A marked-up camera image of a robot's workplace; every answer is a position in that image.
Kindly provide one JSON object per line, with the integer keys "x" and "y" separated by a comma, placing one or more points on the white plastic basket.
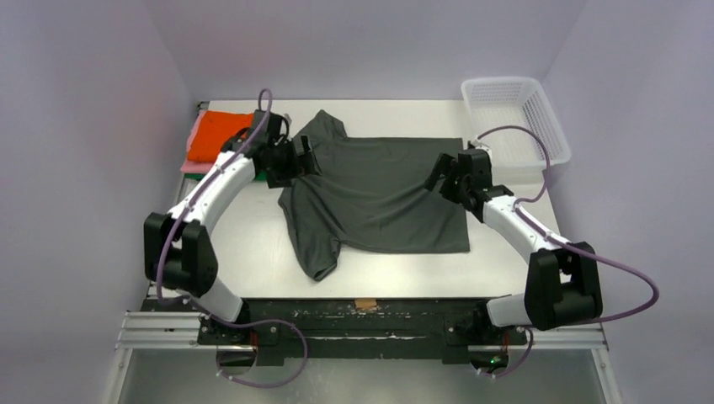
{"x": 528, "y": 132}

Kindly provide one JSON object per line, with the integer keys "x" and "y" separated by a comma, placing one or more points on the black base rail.
{"x": 453, "y": 331}

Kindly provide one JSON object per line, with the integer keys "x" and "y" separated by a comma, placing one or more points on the folded pink t-shirt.
{"x": 202, "y": 146}

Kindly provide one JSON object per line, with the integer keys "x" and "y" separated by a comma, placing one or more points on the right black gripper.
{"x": 450, "y": 178}

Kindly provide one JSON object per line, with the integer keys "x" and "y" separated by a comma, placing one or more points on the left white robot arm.
{"x": 178, "y": 252}

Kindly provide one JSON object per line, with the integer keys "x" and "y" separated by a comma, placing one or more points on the folded green t-shirt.
{"x": 257, "y": 175}

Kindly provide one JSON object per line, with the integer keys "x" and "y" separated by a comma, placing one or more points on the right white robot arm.
{"x": 562, "y": 284}

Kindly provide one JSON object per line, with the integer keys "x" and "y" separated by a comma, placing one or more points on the dark grey t-shirt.
{"x": 370, "y": 196}

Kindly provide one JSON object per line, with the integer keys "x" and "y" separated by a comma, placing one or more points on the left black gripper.
{"x": 305, "y": 164}

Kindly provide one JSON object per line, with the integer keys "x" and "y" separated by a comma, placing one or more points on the brown tape piece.
{"x": 365, "y": 304}

